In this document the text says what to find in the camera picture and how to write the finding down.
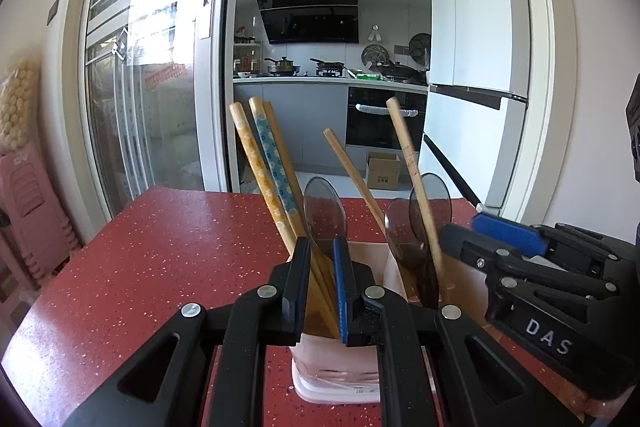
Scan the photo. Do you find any pink plastic stool stack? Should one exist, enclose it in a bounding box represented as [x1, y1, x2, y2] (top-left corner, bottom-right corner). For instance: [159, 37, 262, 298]
[1, 143, 81, 332]

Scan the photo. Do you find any white refrigerator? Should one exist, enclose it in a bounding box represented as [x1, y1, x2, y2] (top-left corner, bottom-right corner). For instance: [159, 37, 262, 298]
[416, 0, 532, 212]

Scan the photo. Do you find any yellow patterned chopstick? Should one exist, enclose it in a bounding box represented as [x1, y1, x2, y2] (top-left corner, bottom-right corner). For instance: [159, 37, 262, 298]
[229, 102, 296, 257]

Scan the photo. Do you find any curved-looking wooden chopstick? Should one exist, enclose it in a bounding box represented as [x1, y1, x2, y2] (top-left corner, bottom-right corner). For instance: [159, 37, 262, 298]
[322, 126, 417, 298]

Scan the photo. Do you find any black built-in oven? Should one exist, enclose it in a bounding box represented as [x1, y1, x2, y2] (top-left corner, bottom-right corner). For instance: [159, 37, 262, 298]
[346, 87, 426, 150]

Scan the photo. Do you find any light wooden chopstick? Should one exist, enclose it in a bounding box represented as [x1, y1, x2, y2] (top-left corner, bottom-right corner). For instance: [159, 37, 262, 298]
[386, 98, 446, 308]

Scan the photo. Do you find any plain wooden chopstick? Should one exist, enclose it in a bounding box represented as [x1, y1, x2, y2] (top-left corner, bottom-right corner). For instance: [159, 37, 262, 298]
[262, 101, 340, 338]

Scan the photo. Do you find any black range hood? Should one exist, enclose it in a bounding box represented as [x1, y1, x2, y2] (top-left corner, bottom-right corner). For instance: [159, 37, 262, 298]
[256, 0, 359, 44]

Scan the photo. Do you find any dark translucent spoon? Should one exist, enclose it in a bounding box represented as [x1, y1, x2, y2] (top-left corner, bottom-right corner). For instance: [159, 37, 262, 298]
[303, 176, 347, 259]
[384, 198, 430, 305]
[409, 172, 452, 309]

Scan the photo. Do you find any pink utensil holder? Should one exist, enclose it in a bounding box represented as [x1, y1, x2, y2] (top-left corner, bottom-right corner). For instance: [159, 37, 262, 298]
[291, 242, 488, 405]

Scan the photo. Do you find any cardboard box on floor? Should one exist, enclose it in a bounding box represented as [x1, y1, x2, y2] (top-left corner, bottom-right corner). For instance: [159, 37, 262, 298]
[366, 152, 400, 190]

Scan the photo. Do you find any bag of yellow balls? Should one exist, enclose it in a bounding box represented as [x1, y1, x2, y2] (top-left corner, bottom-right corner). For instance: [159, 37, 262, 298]
[0, 57, 40, 155]

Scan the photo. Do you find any sliding glass door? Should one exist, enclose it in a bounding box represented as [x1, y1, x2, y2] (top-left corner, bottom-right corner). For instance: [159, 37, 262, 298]
[78, 0, 228, 218]

